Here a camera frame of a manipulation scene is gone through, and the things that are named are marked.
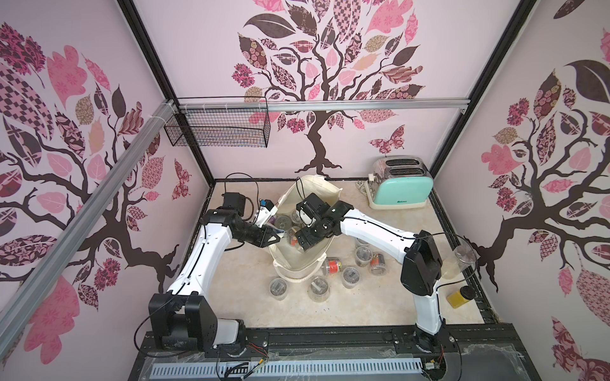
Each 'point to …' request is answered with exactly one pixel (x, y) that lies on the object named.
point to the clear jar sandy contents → (462, 256)
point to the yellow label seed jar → (457, 298)
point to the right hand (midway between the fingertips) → (307, 233)
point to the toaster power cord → (361, 186)
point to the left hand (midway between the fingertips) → (275, 244)
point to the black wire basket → (221, 128)
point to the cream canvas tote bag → (291, 262)
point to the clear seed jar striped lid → (318, 288)
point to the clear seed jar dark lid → (350, 277)
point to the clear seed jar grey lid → (278, 288)
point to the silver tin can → (283, 222)
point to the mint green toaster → (401, 182)
